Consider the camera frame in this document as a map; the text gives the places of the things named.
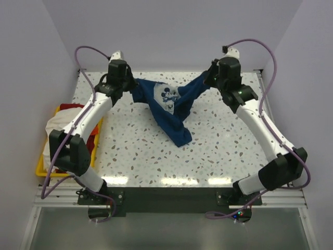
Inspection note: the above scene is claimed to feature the blue Mickey Mouse t-shirt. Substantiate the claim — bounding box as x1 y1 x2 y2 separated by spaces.
130 71 210 147

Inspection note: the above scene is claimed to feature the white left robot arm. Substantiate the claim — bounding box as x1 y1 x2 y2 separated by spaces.
48 58 137 204

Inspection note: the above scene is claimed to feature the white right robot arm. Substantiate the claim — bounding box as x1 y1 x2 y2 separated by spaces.
204 57 308 205

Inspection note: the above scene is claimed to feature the orange t-shirt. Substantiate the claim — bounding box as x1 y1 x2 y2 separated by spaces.
90 124 99 136

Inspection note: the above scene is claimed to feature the white t-shirt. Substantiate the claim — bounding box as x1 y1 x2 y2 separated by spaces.
43 107 82 171

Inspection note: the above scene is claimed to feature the yellow plastic bin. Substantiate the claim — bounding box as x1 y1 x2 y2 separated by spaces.
35 104 103 177

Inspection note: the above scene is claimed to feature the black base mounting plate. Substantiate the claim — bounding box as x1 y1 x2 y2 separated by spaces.
76 187 262 222

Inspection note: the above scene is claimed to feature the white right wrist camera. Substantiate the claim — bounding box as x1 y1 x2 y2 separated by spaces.
222 46 240 60

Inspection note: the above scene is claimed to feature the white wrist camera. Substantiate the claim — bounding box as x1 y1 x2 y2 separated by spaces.
222 46 240 60
109 50 124 61

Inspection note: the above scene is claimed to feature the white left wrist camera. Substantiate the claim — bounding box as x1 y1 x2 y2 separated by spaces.
109 50 124 61

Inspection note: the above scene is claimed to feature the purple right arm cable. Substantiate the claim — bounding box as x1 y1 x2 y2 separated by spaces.
204 39 311 221

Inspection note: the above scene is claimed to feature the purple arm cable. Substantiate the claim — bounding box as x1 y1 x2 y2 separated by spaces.
41 46 117 223
204 39 311 221

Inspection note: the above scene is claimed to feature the aluminium frame rail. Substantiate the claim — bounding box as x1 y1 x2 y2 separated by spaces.
33 186 308 208

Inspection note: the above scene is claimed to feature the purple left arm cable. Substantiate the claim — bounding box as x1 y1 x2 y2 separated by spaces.
41 46 117 223

